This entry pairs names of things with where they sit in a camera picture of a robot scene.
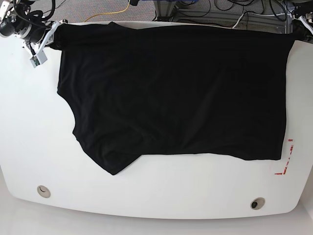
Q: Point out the red tape rectangle marking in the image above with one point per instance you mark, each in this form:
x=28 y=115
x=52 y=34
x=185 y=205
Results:
x=286 y=156

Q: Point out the table grommet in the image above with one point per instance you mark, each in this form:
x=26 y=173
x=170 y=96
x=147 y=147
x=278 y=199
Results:
x=257 y=203
x=43 y=191

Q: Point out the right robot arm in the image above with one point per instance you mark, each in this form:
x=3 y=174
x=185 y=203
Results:
x=17 y=19

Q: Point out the right table grommet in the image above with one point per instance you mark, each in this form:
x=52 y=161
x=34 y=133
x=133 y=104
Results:
x=257 y=203

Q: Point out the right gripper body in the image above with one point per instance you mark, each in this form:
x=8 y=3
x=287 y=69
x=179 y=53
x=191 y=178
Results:
x=30 y=33

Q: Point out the left table grommet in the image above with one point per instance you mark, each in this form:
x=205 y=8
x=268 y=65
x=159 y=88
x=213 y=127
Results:
x=43 y=191

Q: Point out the black t-shirt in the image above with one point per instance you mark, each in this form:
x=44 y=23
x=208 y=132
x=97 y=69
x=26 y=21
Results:
x=184 y=89

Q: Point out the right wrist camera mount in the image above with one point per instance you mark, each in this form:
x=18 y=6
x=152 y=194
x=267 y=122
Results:
x=36 y=51

